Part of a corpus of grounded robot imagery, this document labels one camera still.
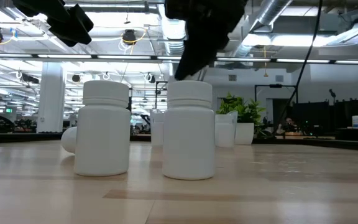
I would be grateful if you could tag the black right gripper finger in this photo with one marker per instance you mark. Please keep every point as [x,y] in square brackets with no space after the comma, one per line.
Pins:
[202,53]

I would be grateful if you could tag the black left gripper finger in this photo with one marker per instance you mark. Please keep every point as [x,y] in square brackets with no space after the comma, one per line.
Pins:
[76,29]

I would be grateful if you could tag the clear plastic basket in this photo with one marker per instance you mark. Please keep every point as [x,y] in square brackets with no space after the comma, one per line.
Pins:
[231,118]

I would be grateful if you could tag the long LED light strip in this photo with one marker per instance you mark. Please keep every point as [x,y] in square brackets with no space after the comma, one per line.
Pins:
[67,56]

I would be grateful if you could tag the grey ceiling pipe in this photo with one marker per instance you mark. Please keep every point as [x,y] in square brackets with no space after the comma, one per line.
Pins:
[120,7]

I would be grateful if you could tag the yellow hanging pendant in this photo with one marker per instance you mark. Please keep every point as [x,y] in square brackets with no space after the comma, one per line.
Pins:
[265,62]

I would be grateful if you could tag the green plant in white pot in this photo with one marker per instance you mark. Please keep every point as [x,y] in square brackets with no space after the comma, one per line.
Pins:
[247,109]

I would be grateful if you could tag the white building column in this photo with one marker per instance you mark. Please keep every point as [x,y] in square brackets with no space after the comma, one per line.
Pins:
[51,99]

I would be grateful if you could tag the person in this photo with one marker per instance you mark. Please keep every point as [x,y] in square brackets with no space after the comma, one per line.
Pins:
[287,123]

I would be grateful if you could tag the black shelf unit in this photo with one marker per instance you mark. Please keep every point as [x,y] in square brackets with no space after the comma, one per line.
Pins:
[343,115]

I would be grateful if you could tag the white canister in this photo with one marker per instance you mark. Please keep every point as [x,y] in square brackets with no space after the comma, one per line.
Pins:
[356,122]

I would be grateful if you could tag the silver ventilation duct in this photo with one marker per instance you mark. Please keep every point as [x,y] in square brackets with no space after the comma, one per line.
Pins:
[275,12]
[172,34]

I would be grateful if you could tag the black metal gantry frame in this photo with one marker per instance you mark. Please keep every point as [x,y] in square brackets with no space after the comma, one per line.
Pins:
[156,96]
[275,86]

